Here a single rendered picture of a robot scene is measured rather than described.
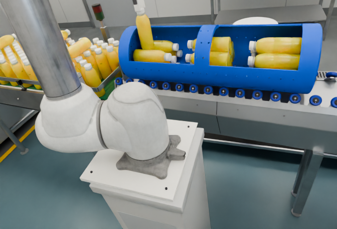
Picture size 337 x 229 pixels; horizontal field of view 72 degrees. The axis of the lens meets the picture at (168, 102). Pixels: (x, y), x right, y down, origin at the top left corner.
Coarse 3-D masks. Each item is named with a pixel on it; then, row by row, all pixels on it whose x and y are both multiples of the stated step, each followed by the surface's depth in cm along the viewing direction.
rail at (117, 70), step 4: (116, 68) 142; (112, 72) 139; (116, 72) 142; (108, 76) 136; (112, 76) 139; (104, 80) 133; (108, 80) 136; (100, 84) 130; (104, 84) 133; (100, 88) 130
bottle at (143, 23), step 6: (144, 12) 112; (138, 18) 111; (144, 18) 111; (138, 24) 112; (144, 24) 112; (138, 30) 115; (144, 30) 114; (150, 30) 116; (144, 36) 116; (150, 36) 117; (144, 42) 118; (150, 42) 119; (144, 48) 120; (150, 48) 120
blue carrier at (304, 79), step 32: (128, 32) 117; (160, 32) 128; (192, 32) 121; (224, 32) 114; (256, 32) 109; (288, 32) 103; (320, 32) 85; (128, 64) 117; (160, 64) 109; (192, 64) 103
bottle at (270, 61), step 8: (256, 56) 98; (264, 56) 95; (272, 56) 94; (280, 56) 93; (288, 56) 92; (296, 56) 91; (256, 64) 98; (264, 64) 95; (272, 64) 94; (280, 64) 93; (288, 64) 92; (296, 64) 91
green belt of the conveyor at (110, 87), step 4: (120, 76) 150; (112, 80) 148; (0, 84) 170; (4, 84) 169; (8, 84) 168; (108, 84) 145; (112, 84) 144; (28, 88) 158; (32, 88) 157; (104, 88) 142; (108, 88) 141; (112, 88) 140; (108, 92) 137; (104, 96) 134; (108, 96) 135
